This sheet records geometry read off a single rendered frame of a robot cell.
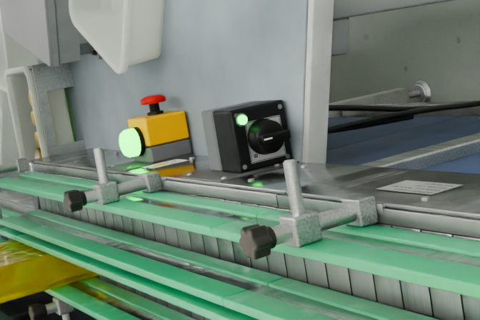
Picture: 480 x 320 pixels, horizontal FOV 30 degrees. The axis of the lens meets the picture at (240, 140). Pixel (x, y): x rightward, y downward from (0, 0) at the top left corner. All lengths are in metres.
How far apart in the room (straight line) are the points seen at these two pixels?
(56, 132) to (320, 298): 1.05
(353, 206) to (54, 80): 1.11
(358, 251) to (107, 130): 1.05
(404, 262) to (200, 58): 0.71
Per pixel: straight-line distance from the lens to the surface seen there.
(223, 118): 1.11
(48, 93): 1.82
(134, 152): 1.37
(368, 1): 1.17
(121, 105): 1.63
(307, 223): 0.77
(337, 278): 0.89
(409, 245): 0.74
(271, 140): 1.08
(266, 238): 0.75
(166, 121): 1.37
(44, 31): 1.62
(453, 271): 0.64
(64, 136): 1.83
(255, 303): 0.89
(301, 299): 0.89
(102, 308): 1.34
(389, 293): 0.83
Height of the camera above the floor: 1.36
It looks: 29 degrees down
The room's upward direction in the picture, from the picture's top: 103 degrees counter-clockwise
